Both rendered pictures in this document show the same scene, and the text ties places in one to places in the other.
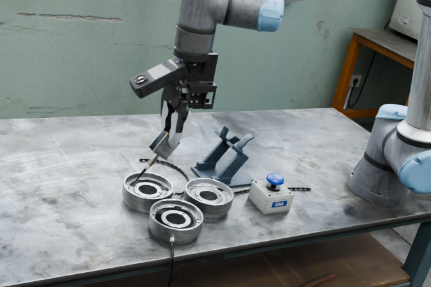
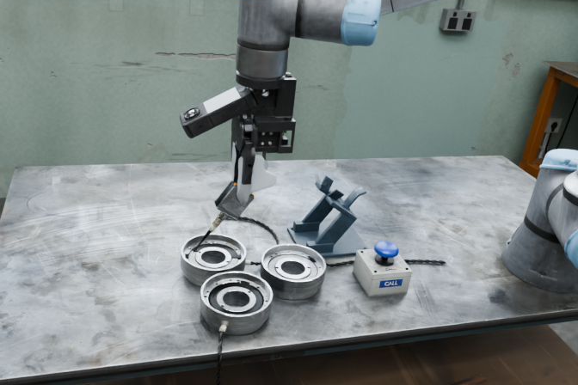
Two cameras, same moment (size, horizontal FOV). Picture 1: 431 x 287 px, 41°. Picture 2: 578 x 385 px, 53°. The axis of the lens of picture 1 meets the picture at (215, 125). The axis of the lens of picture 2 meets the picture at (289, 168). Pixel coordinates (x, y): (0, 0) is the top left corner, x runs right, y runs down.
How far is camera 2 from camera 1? 0.35 m
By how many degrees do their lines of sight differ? 13
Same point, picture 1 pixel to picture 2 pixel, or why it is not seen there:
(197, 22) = (258, 34)
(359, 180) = (516, 253)
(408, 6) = not seen: outside the picture
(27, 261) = (24, 347)
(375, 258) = (548, 357)
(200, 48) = (265, 70)
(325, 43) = (514, 80)
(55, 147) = (126, 199)
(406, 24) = not seen: outside the picture
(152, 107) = (306, 155)
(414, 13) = not seen: outside the picture
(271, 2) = (359, 3)
